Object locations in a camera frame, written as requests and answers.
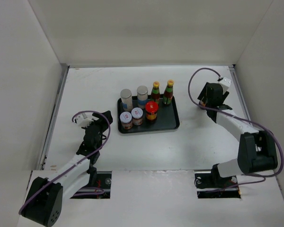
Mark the blue label jar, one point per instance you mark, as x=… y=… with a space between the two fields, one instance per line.
x=142 y=96

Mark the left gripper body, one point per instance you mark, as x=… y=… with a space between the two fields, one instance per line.
x=100 y=142

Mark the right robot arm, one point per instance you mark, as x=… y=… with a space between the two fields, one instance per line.
x=257 y=150

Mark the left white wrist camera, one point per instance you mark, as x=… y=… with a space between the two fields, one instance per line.
x=82 y=120

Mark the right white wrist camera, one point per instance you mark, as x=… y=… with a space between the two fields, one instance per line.
x=225 y=83

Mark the green sauce bottle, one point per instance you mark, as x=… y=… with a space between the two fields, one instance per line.
x=168 y=93
x=155 y=92

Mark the red lid jar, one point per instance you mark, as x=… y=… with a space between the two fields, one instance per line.
x=151 y=109
x=202 y=103

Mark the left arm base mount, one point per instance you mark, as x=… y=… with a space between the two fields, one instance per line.
x=98 y=188

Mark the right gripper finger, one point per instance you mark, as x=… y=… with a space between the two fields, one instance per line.
x=202 y=95
x=225 y=95

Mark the silver lid jar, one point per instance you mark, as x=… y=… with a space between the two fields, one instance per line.
x=126 y=98

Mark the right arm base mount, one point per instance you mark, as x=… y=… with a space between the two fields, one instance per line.
x=208 y=188

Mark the black plastic tray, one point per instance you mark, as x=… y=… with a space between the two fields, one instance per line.
x=167 y=119

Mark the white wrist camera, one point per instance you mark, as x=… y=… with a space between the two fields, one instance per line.
x=225 y=83
x=82 y=120

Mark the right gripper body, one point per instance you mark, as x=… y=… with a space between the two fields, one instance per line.
x=208 y=104

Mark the white lid spice jar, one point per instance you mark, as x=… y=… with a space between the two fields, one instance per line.
x=137 y=116
x=126 y=120

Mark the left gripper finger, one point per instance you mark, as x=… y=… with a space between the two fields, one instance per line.
x=106 y=120
x=97 y=115

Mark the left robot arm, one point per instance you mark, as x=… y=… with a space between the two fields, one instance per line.
x=45 y=196

